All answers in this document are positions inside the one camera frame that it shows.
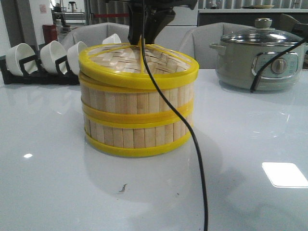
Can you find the grey chair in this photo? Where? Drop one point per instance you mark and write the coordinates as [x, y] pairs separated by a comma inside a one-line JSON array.
[[196, 42], [95, 34]]

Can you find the red fire extinguisher box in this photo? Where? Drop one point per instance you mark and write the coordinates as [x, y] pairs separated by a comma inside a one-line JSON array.
[[49, 33]]

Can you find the right grey chair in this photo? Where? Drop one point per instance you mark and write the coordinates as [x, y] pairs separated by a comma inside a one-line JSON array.
[[196, 42]]

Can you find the white cabinet background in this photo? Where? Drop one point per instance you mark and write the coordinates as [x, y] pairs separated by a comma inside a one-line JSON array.
[[171, 35]]

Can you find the white bowl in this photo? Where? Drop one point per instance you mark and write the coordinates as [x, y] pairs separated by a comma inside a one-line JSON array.
[[113, 39], [73, 56], [15, 54], [49, 54]]

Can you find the left grey chair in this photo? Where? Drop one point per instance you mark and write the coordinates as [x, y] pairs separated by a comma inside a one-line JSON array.
[[95, 34]]

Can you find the black bowl rack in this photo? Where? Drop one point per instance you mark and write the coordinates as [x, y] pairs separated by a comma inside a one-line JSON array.
[[64, 75]]

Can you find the bamboo steamer drawer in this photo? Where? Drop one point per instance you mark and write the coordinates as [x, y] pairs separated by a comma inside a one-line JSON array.
[[115, 104], [140, 140]]

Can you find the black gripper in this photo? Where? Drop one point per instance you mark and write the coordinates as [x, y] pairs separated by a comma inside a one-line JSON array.
[[151, 16]]

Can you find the woven bamboo steamer lid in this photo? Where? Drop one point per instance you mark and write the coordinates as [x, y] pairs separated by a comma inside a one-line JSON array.
[[128, 66]]

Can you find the glass pot lid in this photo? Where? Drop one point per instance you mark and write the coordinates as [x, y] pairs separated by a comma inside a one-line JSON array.
[[262, 34]]

